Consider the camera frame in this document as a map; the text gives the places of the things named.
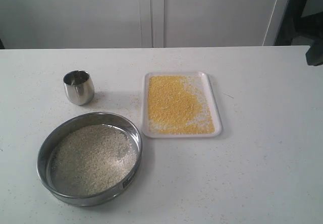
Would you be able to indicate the stainless steel cup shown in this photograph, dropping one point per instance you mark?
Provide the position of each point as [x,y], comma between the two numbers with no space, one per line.
[78,86]

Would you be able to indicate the round stainless steel sieve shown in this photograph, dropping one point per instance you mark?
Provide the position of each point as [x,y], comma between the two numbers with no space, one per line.
[50,144]

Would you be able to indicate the grain mixture of rice and millet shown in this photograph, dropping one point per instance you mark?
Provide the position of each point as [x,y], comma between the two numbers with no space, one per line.
[92,159]

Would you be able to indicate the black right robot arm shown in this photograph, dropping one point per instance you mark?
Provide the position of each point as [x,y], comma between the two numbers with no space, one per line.
[314,56]

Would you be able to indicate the white square plastic tray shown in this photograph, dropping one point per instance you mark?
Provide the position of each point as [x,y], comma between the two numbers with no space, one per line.
[203,83]

